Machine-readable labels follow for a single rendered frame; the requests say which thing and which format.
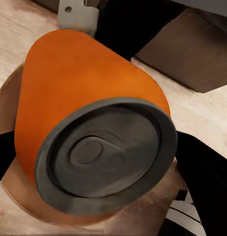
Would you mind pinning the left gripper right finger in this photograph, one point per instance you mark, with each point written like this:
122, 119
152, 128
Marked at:
205, 173

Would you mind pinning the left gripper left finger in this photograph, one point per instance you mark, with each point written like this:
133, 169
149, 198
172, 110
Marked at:
7, 151

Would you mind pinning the can of soda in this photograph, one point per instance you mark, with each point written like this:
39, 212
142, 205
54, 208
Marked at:
93, 131

